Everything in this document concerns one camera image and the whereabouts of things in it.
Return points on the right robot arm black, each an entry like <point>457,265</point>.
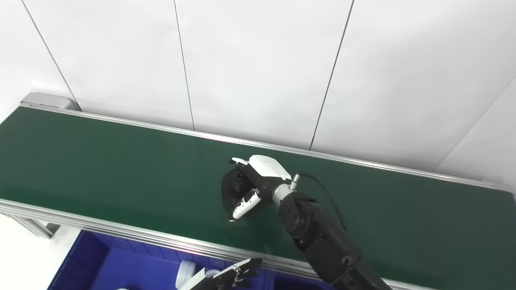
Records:
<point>322,237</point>

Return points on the grey conveyor end cover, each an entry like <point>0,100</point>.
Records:
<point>48,100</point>

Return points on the black flanged hub part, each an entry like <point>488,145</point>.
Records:
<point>234,186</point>

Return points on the aluminium conveyor leg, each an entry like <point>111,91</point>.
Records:
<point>36,227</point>

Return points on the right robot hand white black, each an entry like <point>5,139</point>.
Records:
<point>266,169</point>

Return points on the white cylinder part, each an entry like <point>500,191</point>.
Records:
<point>185,274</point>

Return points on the blue bin with white parts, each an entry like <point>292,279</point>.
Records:
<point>121,270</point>

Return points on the green conveyor belt with aluminium frame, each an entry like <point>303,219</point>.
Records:
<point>121,169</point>

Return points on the blue bin with black parts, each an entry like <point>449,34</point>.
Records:
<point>294,284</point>

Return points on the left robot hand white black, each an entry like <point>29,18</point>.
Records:
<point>225,278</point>

